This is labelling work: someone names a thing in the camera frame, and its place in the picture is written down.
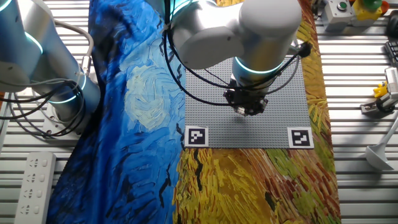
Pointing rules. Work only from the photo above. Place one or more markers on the black white ArUco marker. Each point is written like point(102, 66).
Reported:
point(300, 138)
point(196, 136)

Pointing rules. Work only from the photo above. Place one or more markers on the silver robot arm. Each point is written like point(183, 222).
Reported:
point(211, 40)

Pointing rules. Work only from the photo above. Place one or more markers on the small yellow toy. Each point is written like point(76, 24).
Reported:
point(380, 90)

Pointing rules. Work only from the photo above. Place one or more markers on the silver clamp base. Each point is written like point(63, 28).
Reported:
point(370, 109)

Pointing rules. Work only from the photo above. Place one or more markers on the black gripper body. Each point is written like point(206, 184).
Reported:
point(247, 96)

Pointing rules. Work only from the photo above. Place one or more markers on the yellow plastic box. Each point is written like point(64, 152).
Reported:
point(367, 15)

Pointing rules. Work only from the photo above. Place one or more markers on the white Lego brick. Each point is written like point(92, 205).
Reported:
point(240, 110)

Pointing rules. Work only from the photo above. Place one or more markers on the Van Gogh print cloth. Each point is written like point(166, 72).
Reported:
point(130, 124)

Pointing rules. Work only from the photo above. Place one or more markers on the grey Lego baseplate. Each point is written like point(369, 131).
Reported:
point(264, 130)

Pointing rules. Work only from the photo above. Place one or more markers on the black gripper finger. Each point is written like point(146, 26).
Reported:
point(257, 108)
point(230, 99)

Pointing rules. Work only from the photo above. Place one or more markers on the black round object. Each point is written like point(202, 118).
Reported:
point(393, 28)

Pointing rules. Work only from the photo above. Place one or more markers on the black keyboard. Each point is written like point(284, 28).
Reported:
point(393, 53)

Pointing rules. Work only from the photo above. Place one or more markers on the white power strip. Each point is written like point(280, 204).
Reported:
point(34, 189)

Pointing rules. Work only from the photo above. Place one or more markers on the grey green button box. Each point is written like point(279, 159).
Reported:
point(337, 15)

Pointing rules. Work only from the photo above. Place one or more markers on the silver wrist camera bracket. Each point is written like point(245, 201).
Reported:
point(293, 49)

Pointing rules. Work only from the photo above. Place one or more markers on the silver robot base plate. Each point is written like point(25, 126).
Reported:
point(49, 127)

